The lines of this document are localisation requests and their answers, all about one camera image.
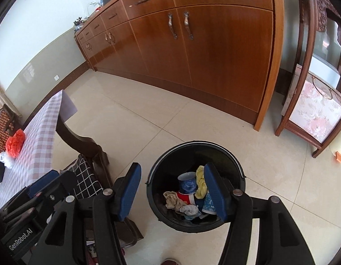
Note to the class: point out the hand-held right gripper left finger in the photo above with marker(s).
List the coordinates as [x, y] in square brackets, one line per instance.
[129, 196]

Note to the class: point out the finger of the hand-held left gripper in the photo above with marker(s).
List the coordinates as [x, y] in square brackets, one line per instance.
[66, 185]
[46, 180]

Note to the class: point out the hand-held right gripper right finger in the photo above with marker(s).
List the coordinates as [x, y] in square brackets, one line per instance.
[214, 193]

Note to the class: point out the white blue-patterned paper cup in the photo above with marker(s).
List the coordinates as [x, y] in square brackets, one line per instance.
[208, 205]

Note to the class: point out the yellow towel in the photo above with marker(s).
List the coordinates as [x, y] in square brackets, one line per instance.
[200, 182]

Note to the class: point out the light blue face mask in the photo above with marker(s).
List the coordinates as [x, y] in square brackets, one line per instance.
[198, 203]

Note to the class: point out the red paper cup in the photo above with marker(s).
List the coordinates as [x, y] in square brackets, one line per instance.
[187, 198]

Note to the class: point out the plain blue paper cup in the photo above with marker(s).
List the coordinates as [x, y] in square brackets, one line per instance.
[187, 186]

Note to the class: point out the white tissue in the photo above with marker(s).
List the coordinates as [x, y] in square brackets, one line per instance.
[190, 210]

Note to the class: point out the beige stockings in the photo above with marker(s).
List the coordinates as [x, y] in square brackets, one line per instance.
[171, 200]

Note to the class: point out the black trash bin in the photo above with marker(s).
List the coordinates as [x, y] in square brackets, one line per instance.
[170, 160]

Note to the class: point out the black white checked cushion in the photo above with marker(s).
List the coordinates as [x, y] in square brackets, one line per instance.
[86, 176]

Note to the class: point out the dark wooden chair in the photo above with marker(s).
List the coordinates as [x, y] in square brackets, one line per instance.
[84, 146]

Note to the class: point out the clear plastic bag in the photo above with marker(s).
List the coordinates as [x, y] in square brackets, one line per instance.
[6, 160]

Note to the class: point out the red plastic bag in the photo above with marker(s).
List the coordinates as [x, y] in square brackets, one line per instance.
[14, 143]

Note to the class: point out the rattan back wooden chair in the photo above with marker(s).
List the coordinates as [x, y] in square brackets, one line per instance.
[2, 129]

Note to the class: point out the dark red shoe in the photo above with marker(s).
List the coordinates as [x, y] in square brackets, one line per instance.
[170, 262]

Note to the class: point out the pink embroidered curtain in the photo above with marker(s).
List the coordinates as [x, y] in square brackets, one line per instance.
[0, 96]

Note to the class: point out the pink floral box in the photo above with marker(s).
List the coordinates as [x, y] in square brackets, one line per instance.
[311, 107]

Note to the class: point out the long wooden cabinet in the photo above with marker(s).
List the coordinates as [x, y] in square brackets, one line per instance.
[214, 60]

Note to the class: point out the small potted plant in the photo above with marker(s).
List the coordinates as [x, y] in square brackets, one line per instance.
[80, 22]

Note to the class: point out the white storage box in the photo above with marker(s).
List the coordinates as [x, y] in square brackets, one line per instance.
[325, 71]

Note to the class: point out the wooden chair floral cushion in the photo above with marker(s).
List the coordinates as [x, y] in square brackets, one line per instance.
[305, 47]

